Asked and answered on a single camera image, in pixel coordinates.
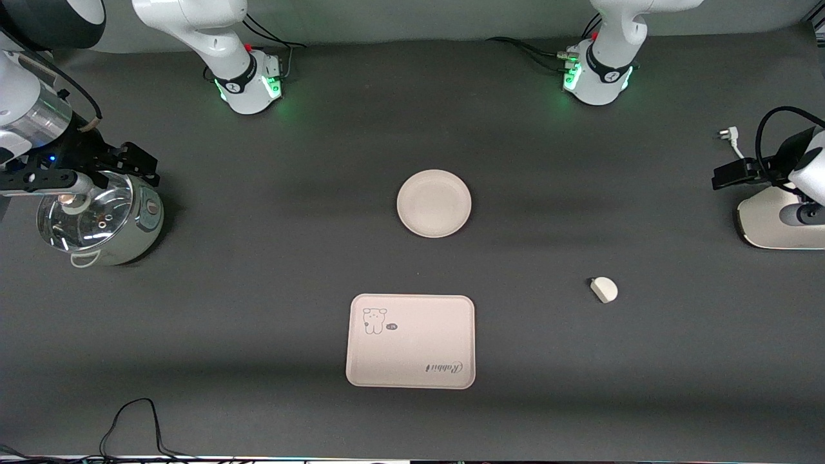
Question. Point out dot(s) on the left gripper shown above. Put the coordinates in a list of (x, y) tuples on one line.
[(786, 154)]

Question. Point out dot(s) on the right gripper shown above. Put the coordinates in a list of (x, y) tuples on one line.
[(92, 150)]

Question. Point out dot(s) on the white steamed bun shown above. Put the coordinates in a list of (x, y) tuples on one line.
[(604, 290)]

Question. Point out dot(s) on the round cream plate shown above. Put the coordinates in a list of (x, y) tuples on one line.
[(434, 203)]

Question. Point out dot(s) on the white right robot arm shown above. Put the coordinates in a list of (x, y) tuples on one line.
[(225, 45)]

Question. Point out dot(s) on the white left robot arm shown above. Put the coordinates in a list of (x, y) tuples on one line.
[(612, 38)]

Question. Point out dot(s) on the cream rabbit print tray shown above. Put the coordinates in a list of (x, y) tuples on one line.
[(412, 345)]

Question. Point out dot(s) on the white countertop appliance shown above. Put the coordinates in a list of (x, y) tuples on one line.
[(770, 222)]

